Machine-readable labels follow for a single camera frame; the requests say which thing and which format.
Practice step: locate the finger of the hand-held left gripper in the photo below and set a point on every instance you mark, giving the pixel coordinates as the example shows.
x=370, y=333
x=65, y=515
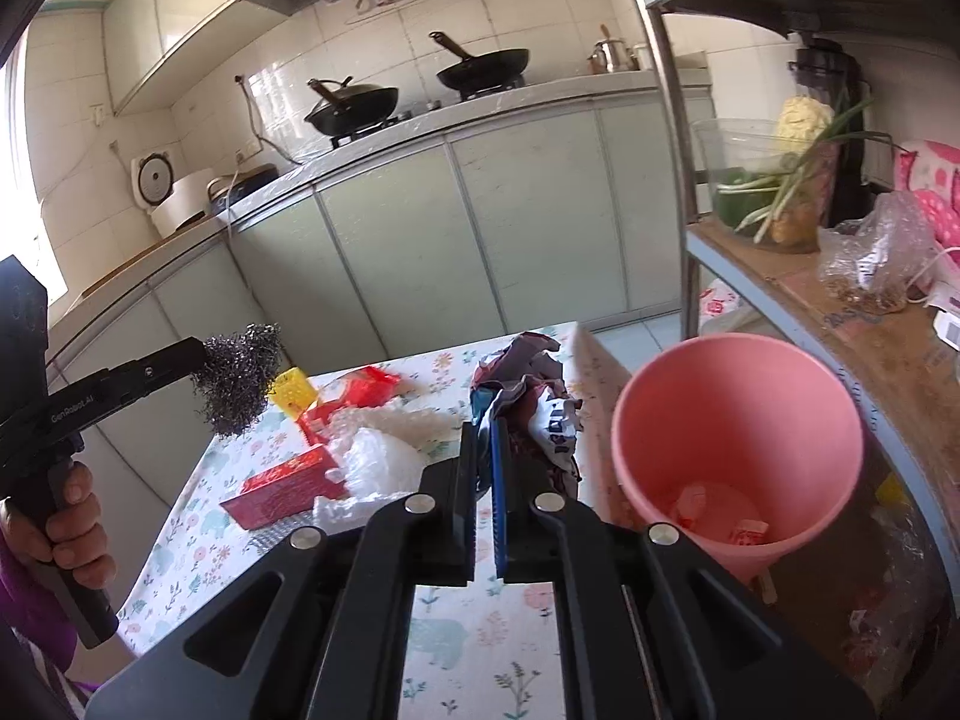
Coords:
x=154, y=369

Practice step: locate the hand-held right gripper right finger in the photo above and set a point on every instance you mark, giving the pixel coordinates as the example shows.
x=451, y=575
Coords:
x=501, y=499

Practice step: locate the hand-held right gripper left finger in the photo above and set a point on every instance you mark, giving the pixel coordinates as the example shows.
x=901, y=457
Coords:
x=466, y=499

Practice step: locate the steel wool scrubber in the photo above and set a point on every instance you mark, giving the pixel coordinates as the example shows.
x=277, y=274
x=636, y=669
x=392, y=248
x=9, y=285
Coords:
x=240, y=379

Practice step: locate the dark wrapper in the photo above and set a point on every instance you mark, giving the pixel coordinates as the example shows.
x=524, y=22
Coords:
x=529, y=382

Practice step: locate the pink plastic bucket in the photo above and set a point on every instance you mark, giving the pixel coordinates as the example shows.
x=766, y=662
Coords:
x=750, y=405

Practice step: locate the person's left forearm purple sleeve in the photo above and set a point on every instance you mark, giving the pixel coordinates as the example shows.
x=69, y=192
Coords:
x=26, y=607

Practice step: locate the person's left hand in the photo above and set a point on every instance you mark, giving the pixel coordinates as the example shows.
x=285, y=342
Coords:
x=75, y=499

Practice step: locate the clear plastic bag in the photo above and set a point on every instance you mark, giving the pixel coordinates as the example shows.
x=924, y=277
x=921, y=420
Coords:
x=375, y=476
x=889, y=607
x=881, y=247

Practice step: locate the yellow snack packet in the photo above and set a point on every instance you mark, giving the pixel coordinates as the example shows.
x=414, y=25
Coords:
x=292, y=391

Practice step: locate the red crumpled wrapper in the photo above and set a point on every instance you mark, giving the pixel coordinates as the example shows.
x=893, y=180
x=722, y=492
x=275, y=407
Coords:
x=361, y=390

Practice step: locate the white rice cooker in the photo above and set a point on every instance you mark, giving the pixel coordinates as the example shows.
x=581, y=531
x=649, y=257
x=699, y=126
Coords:
x=176, y=199

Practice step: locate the floral bear tablecloth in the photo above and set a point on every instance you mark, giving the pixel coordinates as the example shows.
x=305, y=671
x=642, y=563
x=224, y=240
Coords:
x=187, y=540

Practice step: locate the red cardboard box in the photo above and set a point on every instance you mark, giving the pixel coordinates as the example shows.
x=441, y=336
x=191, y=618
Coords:
x=285, y=486

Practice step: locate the dark electric pot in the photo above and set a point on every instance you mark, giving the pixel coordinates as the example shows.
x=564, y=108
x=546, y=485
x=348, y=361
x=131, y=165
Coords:
x=244, y=184

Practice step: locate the white crumpled paper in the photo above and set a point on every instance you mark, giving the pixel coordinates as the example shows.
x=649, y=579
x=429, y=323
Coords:
x=709, y=506

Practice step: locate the red white packet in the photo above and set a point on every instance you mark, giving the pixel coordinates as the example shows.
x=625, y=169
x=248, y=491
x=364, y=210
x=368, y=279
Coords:
x=750, y=532

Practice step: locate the pale green kitchen cabinets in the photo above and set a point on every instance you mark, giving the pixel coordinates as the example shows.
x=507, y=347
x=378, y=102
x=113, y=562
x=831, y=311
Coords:
x=525, y=225

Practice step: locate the gas stove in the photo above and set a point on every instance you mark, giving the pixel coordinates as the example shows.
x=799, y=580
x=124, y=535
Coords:
x=375, y=131

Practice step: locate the black wok with lid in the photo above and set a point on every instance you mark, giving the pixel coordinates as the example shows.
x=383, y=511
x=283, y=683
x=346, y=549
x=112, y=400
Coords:
x=352, y=109

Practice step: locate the brown cardboard sheet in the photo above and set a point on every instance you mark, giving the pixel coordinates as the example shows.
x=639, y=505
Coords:
x=877, y=360

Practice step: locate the metal rack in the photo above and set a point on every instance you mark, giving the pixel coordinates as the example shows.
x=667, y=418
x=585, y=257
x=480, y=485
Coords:
x=667, y=127

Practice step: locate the black frying pan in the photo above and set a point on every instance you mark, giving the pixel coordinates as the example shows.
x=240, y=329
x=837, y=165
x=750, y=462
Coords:
x=487, y=67

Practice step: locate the steel kettle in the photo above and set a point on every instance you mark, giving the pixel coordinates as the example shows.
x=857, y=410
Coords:
x=609, y=54

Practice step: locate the black blender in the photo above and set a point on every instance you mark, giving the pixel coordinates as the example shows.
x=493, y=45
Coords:
x=844, y=90

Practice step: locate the pink dotted cloth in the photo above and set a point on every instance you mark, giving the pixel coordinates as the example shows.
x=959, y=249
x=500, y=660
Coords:
x=934, y=180

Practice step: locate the wall socket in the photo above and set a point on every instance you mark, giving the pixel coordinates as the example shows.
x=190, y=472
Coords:
x=97, y=114

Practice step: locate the wall cabinets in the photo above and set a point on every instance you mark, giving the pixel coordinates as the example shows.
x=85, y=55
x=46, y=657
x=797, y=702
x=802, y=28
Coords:
x=165, y=22

